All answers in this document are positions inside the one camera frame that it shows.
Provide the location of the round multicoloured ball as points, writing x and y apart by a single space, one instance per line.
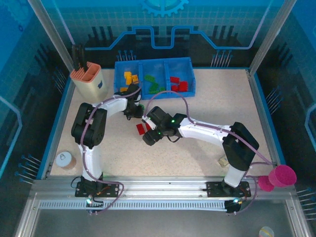
266 232

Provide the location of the pink and cream utensil holder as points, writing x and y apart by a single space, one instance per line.
93 86

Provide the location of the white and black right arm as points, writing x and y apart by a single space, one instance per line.
205 130

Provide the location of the aluminium corner post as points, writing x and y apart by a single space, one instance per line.
49 32
271 32

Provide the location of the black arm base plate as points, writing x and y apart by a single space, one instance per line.
214 188
108 188

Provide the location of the large magenta cup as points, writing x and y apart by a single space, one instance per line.
282 175

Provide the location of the aluminium table frame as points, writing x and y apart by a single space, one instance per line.
160 184

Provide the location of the can with white lid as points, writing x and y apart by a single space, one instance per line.
64 160

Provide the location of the green long lego brick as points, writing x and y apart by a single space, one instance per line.
154 87

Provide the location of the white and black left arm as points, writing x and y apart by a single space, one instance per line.
92 158

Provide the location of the blue three-compartment bin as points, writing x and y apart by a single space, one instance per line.
158 67

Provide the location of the small electronics board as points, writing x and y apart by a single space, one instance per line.
92 203
233 206

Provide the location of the small beige object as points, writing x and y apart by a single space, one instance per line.
223 161

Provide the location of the small magenta cup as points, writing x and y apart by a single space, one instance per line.
265 184

